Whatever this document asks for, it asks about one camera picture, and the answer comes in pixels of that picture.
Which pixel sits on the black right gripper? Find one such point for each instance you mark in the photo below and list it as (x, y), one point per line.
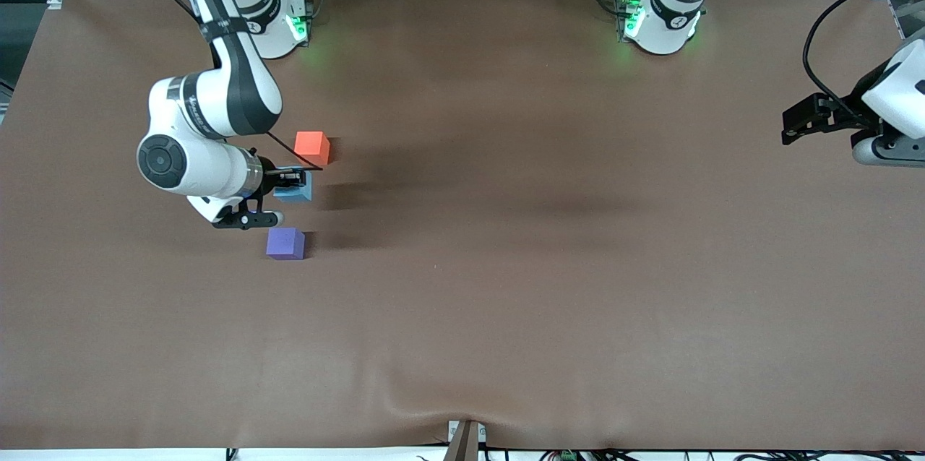
(269, 177)

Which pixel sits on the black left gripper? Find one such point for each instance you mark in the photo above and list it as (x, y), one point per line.
(855, 111)

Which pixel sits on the light blue foam block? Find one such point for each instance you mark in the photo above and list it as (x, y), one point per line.
(296, 194)

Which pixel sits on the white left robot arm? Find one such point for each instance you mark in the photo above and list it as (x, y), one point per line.
(661, 31)

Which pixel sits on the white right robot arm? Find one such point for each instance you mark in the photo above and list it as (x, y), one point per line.
(238, 85)

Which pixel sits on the purple foam block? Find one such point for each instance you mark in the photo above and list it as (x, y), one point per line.
(284, 243)

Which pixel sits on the orange foam block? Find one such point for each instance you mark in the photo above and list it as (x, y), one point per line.
(312, 145)

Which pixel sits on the brown table mat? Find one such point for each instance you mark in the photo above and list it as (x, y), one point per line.
(506, 302)

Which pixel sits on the brown bar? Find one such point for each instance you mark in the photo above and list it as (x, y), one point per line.
(462, 446)

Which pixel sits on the white metal bracket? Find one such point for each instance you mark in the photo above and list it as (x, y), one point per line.
(482, 432)

